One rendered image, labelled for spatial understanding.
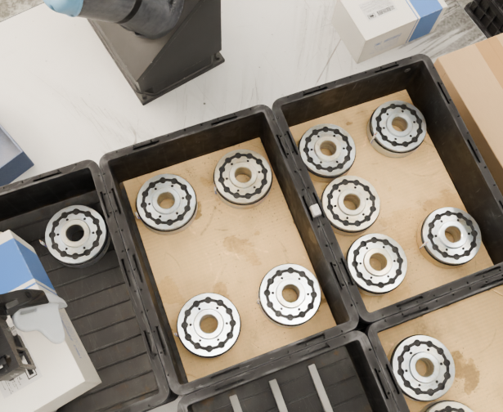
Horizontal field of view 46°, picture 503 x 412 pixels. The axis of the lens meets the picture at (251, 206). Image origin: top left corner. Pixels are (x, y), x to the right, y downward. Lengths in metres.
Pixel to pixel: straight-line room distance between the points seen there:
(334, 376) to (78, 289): 0.45
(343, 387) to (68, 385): 0.48
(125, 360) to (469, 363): 0.56
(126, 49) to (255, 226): 0.44
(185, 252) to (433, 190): 0.46
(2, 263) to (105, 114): 0.60
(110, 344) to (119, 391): 0.08
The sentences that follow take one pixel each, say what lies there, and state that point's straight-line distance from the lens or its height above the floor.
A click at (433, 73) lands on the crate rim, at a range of 1.09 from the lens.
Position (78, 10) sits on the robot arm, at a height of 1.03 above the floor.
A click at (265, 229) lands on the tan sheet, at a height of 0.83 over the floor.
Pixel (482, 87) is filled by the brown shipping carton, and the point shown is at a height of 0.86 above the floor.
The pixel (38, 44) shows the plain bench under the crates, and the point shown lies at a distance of 1.39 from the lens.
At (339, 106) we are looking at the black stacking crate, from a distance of 1.11.
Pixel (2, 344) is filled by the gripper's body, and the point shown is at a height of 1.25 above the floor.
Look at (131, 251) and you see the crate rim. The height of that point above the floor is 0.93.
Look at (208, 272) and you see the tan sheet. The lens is 1.01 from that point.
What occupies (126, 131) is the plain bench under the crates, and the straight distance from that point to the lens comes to 1.25.
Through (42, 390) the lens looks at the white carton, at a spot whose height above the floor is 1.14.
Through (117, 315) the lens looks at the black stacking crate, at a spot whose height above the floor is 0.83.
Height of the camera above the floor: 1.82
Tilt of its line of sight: 72 degrees down
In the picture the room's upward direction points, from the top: 8 degrees clockwise
